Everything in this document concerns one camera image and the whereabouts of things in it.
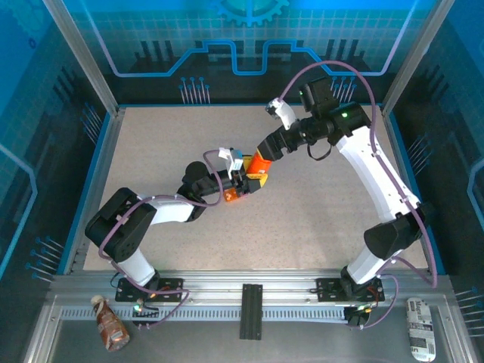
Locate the orange pill bottle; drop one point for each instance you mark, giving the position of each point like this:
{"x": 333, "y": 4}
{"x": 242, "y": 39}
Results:
{"x": 259, "y": 163}

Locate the orange pill box SUN print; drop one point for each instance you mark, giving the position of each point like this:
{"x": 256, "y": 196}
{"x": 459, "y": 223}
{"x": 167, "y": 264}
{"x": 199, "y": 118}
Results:
{"x": 230, "y": 196}

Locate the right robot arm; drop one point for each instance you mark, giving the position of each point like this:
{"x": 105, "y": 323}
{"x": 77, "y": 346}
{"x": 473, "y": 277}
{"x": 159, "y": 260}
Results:
{"x": 374, "y": 177}

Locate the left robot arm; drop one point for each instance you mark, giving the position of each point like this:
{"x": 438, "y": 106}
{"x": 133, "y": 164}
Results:
{"x": 170, "y": 210}

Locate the black controller board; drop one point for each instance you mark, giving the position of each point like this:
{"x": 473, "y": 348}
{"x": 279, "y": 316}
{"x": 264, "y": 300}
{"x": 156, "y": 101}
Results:
{"x": 145, "y": 313}

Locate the aluminium side rail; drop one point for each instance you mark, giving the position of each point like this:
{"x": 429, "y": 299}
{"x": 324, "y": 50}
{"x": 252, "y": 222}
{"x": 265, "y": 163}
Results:
{"x": 99, "y": 189}

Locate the aluminium frame beam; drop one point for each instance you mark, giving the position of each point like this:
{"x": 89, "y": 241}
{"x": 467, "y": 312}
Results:
{"x": 227, "y": 281}

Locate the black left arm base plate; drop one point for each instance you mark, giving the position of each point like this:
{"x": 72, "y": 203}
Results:
{"x": 170, "y": 287}

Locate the aluminium frame post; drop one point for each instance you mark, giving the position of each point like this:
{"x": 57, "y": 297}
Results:
{"x": 85, "y": 60}
{"x": 416, "y": 56}

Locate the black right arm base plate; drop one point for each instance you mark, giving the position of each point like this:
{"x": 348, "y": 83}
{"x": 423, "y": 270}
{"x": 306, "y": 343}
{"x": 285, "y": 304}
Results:
{"x": 327, "y": 289}

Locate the black extrusion bracket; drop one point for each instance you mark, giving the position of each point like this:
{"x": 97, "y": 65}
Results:
{"x": 250, "y": 314}

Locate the slotted aluminium rail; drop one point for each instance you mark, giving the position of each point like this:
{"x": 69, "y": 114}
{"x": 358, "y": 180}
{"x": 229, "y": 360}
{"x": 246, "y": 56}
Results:
{"x": 211, "y": 314}

